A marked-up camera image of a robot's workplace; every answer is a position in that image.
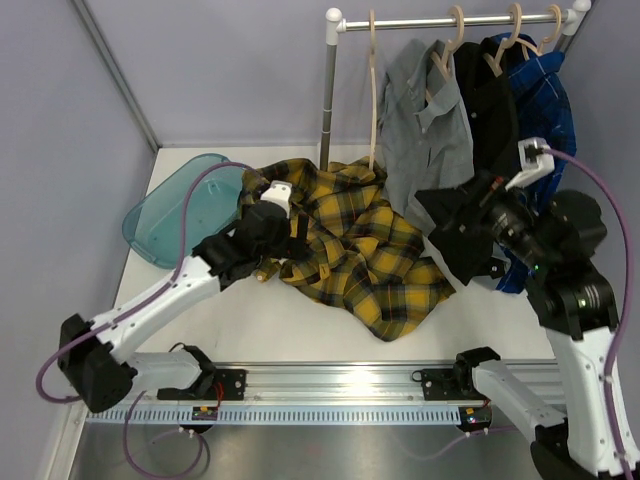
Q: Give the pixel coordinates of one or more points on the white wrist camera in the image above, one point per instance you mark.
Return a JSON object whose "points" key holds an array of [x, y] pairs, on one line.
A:
{"points": [[279, 193], [535, 163]]}

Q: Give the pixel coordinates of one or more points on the black shirt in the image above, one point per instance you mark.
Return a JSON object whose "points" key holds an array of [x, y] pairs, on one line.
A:
{"points": [[491, 112]]}

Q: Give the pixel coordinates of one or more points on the white slotted cable duct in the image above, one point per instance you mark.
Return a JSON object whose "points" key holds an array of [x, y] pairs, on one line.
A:
{"points": [[236, 414]]}

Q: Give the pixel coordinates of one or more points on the wooden hanger of grey shirt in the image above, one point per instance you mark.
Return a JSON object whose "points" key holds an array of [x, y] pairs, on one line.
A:
{"points": [[442, 62]]}

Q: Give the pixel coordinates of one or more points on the wooden hanger of black shirt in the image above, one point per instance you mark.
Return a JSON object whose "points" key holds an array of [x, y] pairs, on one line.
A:
{"points": [[494, 61]]}

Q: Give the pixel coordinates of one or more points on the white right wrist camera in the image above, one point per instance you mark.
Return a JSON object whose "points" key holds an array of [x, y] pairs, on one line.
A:
{"points": [[535, 163]]}

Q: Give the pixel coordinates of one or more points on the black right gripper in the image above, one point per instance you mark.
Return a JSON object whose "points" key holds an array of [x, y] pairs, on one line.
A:
{"points": [[444, 205]]}

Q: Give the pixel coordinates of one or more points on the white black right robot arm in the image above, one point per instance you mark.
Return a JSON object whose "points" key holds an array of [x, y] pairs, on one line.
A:
{"points": [[574, 305]]}

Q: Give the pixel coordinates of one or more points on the white metal clothes rack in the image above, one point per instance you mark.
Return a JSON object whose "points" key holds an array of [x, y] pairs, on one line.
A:
{"points": [[567, 23]]}

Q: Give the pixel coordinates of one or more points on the yellow plaid shirt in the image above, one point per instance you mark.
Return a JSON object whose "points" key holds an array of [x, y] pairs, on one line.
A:
{"points": [[362, 256]]}

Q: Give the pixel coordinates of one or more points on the grey shirt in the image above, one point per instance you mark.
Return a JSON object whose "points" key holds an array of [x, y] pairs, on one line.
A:
{"points": [[423, 131]]}

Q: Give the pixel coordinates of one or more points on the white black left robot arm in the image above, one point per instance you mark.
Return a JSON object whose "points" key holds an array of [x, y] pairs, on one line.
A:
{"points": [[101, 358]]}

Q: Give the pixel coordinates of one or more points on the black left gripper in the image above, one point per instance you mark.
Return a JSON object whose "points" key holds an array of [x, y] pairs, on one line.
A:
{"points": [[295, 245]]}

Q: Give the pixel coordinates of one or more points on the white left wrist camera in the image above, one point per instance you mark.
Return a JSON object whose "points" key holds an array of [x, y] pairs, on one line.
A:
{"points": [[279, 193]]}

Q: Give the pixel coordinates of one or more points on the teal plastic tub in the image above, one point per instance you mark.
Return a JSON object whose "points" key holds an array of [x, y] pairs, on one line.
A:
{"points": [[196, 201]]}

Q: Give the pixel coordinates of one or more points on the aluminium mounting rail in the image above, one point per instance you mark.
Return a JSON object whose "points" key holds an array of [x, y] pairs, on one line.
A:
{"points": [[374, 383]]}

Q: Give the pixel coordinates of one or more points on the blue plaid shirt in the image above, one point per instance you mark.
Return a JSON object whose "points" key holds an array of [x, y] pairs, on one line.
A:
{"points": [[544, 111]]}

